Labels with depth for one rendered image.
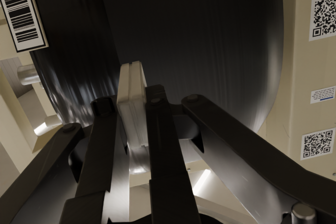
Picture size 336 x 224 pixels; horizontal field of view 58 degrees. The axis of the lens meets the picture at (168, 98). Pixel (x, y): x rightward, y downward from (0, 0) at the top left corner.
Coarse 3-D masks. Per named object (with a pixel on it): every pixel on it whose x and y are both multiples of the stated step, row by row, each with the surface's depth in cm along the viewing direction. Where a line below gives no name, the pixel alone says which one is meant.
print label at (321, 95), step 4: (324, 88) 59; (328, 88) 59; (332, 88) 60; (312, 92) 59; (316, 92) 59; (320, 92) 60; (324, 92) 60; (328, 92) 60; (332, 92) 60; (312, 96) 60; (316, 96) 60; (320, 96) 60; (324, 96) 60; (328, 96) 60; (332, 96) 60; (312, 100) 60; (316, 100) 60; (320, 100) 61
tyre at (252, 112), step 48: (48, 0) 28; (96, 0) 28; (144, 0) 28; (192, 0) 29; (240, 0) 29; (48, 48) 30; (96, 48) 29; (144, 48) 30; (192, 48) 30; (240, 48) 31; (48, 96) 35; (96, 96) 31; (240, 96) 34
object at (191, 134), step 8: (152, 88) 19; (160, 88) 18; (152, 96) 17; (160, 96) 17; (176, 104) 16; (176, 112) 15; (184, 112) 15; (176, 120) 15; (184, 120) 15; (192, 120) 15; (176, 128) 15; (184, 128) 15; (192, 128) 15; (184, 136) 15; (192, 136) 15; (200, 136) 15
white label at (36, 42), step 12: (0, 0) 29; (12, 0) 29; (24, 0) 29; (12, 12) 29; (24, 12) 29; (36, 12) 29; (12, 24) 30; (24, 24) 29; (36, 24) 29; (12, 36) 30; (24, 36) 30; (36, 36) 29; (24, 48) 30; (36, 48) 30
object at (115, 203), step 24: (96, 120) 15; (96, 144) 13; (120, 144) 14; (96, 168) 11; (120, 168) 13; (96, 192) 9; (120, 192) 11; (72, 216) 8; (96, 216) 8; (120, 216) 10
